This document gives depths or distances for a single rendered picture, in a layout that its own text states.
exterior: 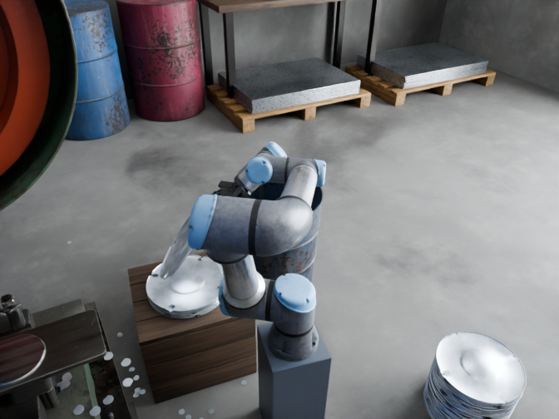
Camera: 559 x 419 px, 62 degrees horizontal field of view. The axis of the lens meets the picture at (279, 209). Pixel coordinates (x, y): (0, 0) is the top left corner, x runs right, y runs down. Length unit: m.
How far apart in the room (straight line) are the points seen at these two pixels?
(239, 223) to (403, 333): 1.35
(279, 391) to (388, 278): 1.06
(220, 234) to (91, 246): 1.78
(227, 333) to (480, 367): 0.87
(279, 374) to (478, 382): 0.70
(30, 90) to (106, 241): 1.59
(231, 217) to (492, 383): 1.16
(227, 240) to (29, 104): 0.54
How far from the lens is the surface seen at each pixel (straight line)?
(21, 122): 1.19
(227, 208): 0.92
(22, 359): 1.12
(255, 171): 1.27
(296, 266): 2.05
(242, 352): 1.81
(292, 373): 1.42
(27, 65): 1.15
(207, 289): 1.70
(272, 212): 0.90
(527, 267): 2.68
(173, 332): 1.64
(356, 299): 2.22
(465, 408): 1.76
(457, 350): 1.82
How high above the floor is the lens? 1.58
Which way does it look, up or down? 35 degrees down
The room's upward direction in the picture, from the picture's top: 1 degrees clockwise
